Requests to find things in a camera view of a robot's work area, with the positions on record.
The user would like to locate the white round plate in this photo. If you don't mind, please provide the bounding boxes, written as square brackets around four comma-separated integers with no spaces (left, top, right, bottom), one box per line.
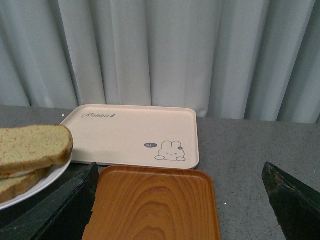
[0,159,72,211]

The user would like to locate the brown wooden tray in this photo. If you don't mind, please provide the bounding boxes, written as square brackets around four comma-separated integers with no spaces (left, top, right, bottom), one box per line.
[82,165,221,240]

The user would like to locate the fried egg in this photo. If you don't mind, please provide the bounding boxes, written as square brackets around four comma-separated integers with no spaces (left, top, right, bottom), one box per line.
[0,171,32,179]

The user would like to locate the toast slice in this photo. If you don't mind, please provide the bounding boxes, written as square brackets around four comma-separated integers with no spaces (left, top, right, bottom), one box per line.
[0,124,74,175]
[0,168,48,204]

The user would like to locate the grey curtain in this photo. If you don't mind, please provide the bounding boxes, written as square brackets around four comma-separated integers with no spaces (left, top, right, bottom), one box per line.
[0,0,320,124]

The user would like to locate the beige rabbit tray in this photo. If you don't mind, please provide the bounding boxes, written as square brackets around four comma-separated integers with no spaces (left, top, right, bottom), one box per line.
[62,104,200,170]

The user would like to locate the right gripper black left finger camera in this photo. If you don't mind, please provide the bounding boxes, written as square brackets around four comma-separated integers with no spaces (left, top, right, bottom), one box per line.
[0,163,99,240]

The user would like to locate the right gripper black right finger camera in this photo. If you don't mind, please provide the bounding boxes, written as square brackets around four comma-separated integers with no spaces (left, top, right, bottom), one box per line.
[261,162,320,240]

